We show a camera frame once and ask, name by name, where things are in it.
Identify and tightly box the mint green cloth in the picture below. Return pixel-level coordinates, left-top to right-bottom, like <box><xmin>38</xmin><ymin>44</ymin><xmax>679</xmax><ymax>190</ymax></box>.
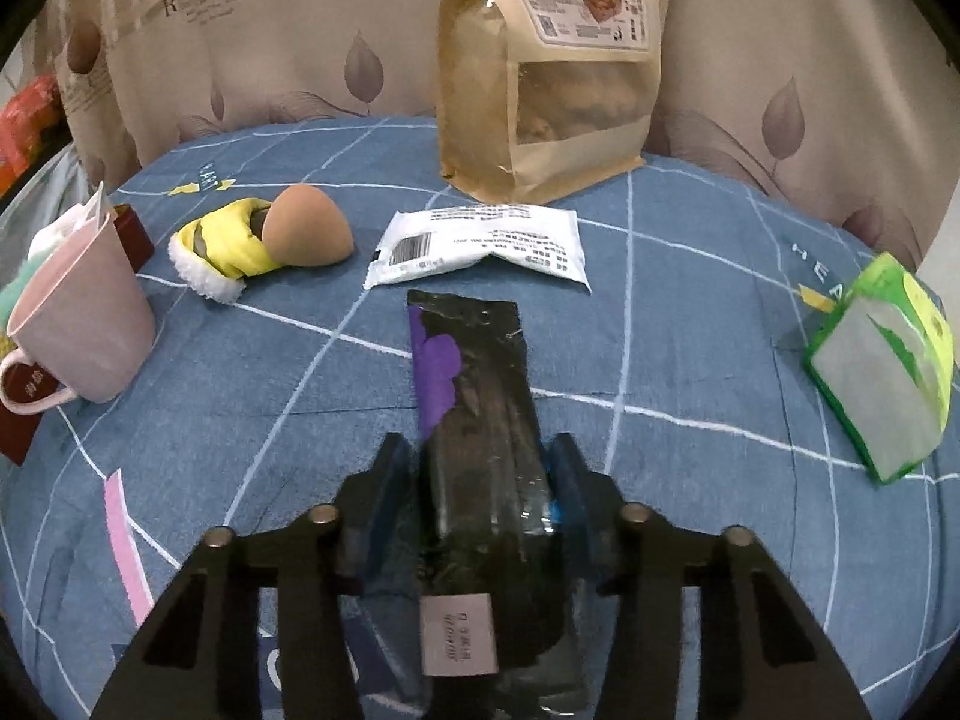
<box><xmin>0</xmin><ymin>255</ymin><xmax>46</xmax><ymax>331</ymax></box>

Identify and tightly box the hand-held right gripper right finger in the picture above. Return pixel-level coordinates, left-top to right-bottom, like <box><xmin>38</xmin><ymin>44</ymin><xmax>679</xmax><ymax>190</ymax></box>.
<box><xmin>546</xmin><ymin>433</ymin><xmax>875</xmax><ymax>720</ymax></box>

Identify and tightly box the green white packet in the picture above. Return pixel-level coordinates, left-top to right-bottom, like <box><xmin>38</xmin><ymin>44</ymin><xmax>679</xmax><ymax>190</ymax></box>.
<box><xmin>802</xmin><ymin>251</ymin><xmax>957</xmax><ymax>485</ymax></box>

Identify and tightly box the kraft paper food bag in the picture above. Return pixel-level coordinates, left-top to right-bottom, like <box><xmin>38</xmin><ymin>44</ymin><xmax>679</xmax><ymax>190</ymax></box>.
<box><xmin>437</xmin><ymin>0</ymin><xmax>662</xmax><ymax>205</ymax></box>

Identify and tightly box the beige leaf print curtain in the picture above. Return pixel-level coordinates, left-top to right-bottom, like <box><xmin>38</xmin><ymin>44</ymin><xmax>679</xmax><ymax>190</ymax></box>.
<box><xmin>34</xmin><ymin>0</ymin><xmax>960</xmax><ymax>271</ymax></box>

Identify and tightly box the white paper card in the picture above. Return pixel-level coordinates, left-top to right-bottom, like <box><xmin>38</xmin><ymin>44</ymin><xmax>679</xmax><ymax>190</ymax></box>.
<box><xmin>30</xmin><ymin>181</ymin><xmax>112</xmax><ymax>256</ymax></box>

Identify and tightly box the yellow plush sock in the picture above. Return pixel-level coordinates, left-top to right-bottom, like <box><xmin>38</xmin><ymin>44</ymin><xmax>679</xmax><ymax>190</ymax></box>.
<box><xmin>167</xmin><ymin>197</ymin><xmax>280</xmax><ymax>306</ymax></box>

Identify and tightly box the white barcode packet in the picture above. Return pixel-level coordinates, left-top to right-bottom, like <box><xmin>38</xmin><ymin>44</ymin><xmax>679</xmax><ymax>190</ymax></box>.
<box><xmin>364</xmin><ymin>204</ymin><xmax>593</xmax><ymax>295</ymax></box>

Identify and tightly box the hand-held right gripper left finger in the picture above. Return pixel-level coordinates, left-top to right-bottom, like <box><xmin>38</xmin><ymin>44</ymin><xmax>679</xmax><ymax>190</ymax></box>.
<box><xmin>90</xmin><ymin>431</ymin><xmax>413</xmax><ymax>720</ymax></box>

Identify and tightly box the brown egg-shaped sponge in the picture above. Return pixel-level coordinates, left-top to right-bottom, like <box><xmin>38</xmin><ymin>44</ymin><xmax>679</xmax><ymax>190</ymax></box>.
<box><xmin>262</xmin><ymin>184</ymin><xmax>355</xmax><ymax>267</ymax></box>

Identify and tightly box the pink mug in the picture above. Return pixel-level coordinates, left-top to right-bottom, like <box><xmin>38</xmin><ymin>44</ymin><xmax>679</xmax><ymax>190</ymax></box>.
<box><xmin>0</xmin><ymin>210</ymin><xmax>157</xmax><ymax>415</ymax></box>

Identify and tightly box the red plastic bag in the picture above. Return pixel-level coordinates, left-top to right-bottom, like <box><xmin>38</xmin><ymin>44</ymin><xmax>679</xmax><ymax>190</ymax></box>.
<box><xmin>0</xmin><ymin>75</ymin><xmax>65</xmax><ymax>188</ymax></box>

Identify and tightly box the black purple plastic packet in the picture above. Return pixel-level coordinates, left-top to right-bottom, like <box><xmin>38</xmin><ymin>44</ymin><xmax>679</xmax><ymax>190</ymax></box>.
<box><xmin>405</xmin><ymin>289</ymin><xmax>590</xmax><ymax>713</ymax></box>

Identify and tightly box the blue grid bedsheet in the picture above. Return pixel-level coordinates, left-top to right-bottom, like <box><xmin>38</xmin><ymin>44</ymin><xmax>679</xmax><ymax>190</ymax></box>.
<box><xmin>0</xmin><ymin>114</ymin><xmax>960</xmax><ymax>720</ymax></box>

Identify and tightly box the gold metal tray red outside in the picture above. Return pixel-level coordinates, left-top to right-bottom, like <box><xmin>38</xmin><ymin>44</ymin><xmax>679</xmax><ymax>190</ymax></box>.
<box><xmin>0</xmin><ymin>204</ymin><xmax>155</xmax><ymax>466</ymax></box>

